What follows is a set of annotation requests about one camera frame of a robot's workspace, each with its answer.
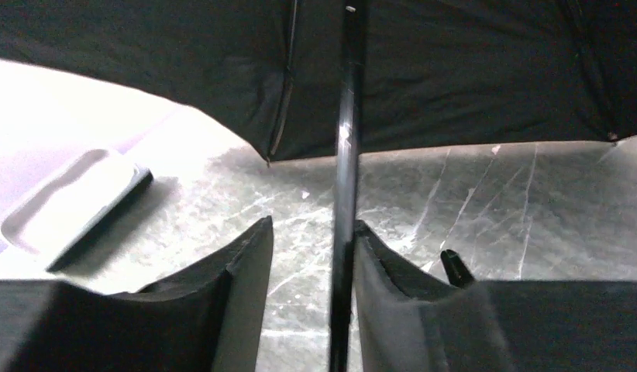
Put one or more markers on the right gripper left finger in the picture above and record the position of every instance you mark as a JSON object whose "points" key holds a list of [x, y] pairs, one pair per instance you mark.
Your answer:
{"points": [[206, 317]]}

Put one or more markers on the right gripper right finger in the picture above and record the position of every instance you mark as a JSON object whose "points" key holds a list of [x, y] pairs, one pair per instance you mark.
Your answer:
{"points": [[412, 321]]}

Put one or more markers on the beige umbrella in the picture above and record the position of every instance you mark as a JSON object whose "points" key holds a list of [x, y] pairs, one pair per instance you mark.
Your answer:
{"points": [[428, 73]]}

